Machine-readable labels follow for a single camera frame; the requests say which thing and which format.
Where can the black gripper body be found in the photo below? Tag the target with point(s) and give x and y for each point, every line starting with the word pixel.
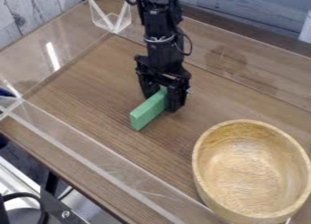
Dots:
pixel 163 60

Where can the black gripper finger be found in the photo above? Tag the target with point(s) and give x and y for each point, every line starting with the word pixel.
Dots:
pixel 177 94
pixel 149 84

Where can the green rectangular block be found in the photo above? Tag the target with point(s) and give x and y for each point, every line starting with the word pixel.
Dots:
pixel 149 110

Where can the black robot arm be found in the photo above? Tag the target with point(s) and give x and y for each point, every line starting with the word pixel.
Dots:
pixel 161 17

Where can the light wooden bowl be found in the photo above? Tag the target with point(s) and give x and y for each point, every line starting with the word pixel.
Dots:
pixel 251 172

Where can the black table leg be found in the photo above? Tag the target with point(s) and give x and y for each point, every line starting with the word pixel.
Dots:
pixel 52 183

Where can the clear acrylic corner bracket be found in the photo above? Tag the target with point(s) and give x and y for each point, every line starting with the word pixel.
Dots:
pixel 110 22

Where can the clear acrylic wall panels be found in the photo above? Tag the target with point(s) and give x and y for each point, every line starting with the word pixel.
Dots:
pixel 71 74

